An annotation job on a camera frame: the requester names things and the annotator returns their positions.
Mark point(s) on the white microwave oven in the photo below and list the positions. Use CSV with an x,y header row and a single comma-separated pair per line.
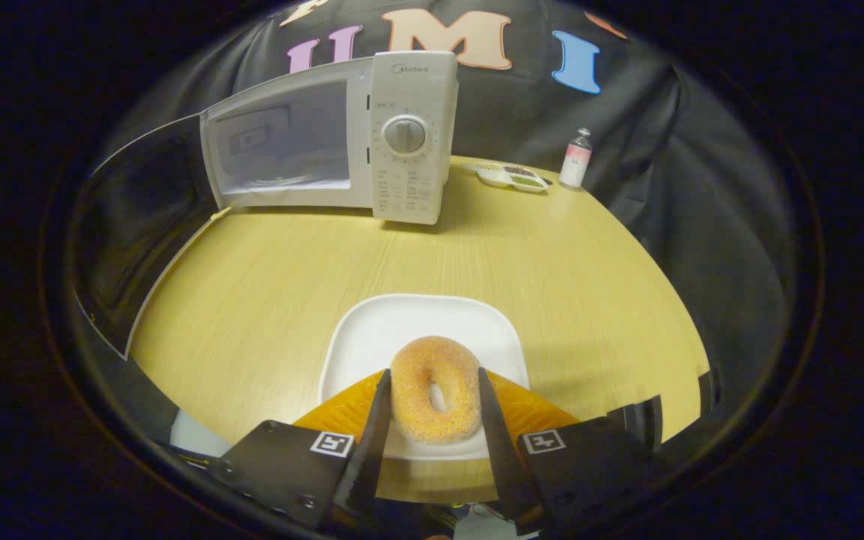
x,y
409,187

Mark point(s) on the small clear bottle pink label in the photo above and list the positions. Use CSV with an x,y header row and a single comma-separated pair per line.
x,y
574,161

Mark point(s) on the black table edge bracket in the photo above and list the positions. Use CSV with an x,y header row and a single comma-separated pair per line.
x,y
638,412
708,390

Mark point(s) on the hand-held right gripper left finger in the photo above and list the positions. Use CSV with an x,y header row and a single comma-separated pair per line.
x,y
368,457

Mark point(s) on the white square plate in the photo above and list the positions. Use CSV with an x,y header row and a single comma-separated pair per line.
x,y
402,322

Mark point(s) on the white divided dish with grains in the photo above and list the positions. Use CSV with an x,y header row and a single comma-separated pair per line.
x,y
492,176

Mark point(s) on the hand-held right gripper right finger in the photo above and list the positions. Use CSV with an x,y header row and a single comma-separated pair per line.
x,y
507,465

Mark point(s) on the sugared doughnut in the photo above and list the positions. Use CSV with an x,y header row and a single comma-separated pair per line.
x,y
417,360

